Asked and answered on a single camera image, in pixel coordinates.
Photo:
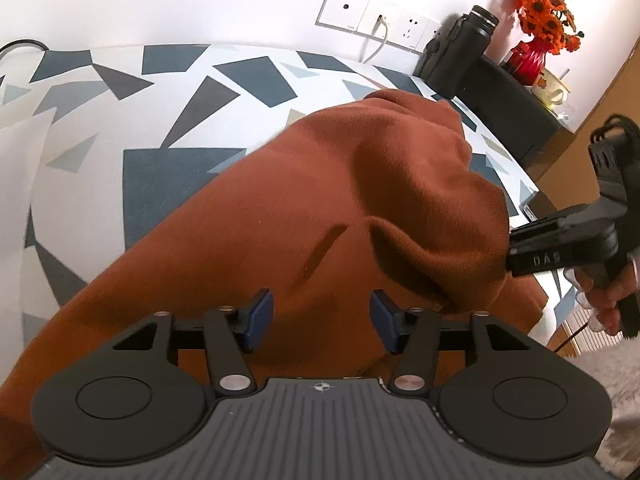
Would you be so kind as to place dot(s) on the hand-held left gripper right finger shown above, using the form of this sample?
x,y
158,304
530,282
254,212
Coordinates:
x,y
384,320

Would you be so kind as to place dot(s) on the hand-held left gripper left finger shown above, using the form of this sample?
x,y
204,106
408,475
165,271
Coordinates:
x,y
259,320

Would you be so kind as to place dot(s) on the rust brown knit sweater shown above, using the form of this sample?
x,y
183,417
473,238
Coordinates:
x,y
300,185

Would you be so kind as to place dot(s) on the person's right hand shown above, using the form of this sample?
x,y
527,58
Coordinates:
x,y
600,310

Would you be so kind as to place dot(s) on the white floral mug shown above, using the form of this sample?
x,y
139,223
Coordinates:
x,y
547,90

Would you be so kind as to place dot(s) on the geometric patterned bed sheet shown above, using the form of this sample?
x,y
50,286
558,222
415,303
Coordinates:
x,y
165,180

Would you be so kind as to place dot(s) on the red vase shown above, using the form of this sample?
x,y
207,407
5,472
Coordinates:
x,y
527,62

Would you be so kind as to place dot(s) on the black water bottle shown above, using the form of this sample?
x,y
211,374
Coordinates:
x,y
460,55

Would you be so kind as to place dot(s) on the orange artificial flowers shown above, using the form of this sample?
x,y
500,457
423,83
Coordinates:
x,y
545,15

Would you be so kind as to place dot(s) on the black power plug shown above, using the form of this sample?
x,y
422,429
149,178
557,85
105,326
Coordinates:
x,y
434,45

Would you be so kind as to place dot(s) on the white five-hole power socket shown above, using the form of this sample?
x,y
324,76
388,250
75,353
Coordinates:
x,y
412,32

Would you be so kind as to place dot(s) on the white data wall plate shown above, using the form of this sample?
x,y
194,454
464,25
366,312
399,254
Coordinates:
x,y
377,17

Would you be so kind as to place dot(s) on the white round-hole wall plate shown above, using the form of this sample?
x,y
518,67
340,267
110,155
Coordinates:
x,y
344,7

